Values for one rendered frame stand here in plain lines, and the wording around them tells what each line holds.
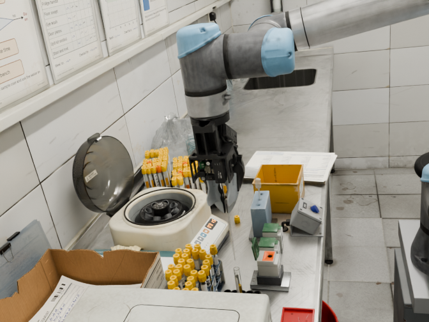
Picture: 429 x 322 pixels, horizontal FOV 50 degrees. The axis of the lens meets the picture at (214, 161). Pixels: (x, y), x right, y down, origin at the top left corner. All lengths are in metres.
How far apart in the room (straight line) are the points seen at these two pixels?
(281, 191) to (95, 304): 0.79
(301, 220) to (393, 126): 2.33
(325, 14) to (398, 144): 2.75
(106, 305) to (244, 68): 0.41
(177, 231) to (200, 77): 0.50
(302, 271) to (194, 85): 0.57
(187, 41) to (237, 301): 0.41
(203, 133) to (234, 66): 0.13
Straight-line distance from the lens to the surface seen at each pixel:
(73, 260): 1.16
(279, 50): 0.75
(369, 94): 3.43
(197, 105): 0.79
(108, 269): 1.12
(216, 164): 0.81
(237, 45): 0.76
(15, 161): 1.18
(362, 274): 2.58
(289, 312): 1.06
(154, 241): 1.19
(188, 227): 1.19
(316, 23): 0.87
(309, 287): 1.12
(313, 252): 1.23
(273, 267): 1.08
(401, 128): 3.53
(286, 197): 1.36
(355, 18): 0.87
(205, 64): 0.77
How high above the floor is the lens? 1.59
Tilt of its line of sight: 23 degrees down
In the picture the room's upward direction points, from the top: 9 degrees counter-clockwise
